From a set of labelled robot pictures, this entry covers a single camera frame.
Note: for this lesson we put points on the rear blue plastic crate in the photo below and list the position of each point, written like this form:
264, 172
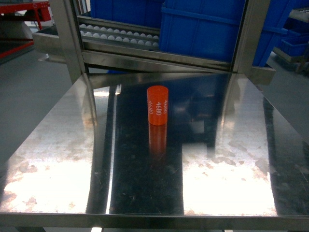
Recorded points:
138, 12

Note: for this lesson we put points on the stainless steel roller rack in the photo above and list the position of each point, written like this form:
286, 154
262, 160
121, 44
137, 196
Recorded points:
82, 42

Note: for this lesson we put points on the large blue plastic crate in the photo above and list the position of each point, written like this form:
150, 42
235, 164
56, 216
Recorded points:
209, 28

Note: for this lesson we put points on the small blue bin right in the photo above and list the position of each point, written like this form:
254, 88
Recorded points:
294, 46

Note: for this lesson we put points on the orange cylindrical capacitor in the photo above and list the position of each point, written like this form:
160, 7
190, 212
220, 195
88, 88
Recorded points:
157, 105

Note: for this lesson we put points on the red metal table frame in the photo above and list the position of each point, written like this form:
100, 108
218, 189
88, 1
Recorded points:
15, 34

